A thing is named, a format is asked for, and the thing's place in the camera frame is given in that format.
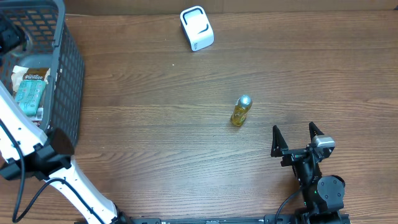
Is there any brown snack bag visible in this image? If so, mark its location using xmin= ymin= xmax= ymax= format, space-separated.
xmin=11 ymin=65 xmax=50 ymax=126

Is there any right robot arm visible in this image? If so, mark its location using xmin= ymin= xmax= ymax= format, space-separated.
xmin=271 ymin=122 xmax=350 ymax=224

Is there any grey plastic shopping basket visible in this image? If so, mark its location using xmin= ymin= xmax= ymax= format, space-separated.
xmin=1 ymin=1 xmax=85 ymax=145

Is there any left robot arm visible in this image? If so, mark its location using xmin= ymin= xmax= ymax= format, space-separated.
xmin=1 ymin=15 xmax=130 ymax=223

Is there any white barcode scanner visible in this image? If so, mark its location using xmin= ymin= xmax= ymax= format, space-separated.
xmin=180 ymin=6 xmax=215 ymax=52

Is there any teal wafer packet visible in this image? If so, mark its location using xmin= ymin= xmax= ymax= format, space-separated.
xmin=15 ymin=80 xmax=46 ymax=116

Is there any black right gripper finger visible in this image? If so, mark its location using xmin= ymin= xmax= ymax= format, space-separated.
xmin=271 ymin=125 xmax=289 ymax=157
xmin=308 ymin=121 xmax=324 ymax=140

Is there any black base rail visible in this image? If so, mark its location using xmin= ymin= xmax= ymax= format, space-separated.
xmin=130 ymin=215 xmax=351 ymax=224

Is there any yellow dish soap bottle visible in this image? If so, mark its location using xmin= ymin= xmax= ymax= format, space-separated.
xmin=230 ymin=95 xmax=252 ymax=126

